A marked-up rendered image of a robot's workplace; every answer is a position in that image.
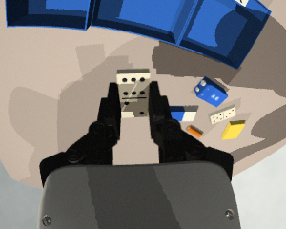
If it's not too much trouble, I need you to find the blue and white eraser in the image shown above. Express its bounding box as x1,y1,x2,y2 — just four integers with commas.
170,106,196,121

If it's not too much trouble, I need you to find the blue nine-volt battery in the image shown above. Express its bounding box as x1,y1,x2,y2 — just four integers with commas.
194,76,228,107

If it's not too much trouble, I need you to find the white domino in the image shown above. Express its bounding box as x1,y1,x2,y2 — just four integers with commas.
209,104,235,124
116,69,150,117

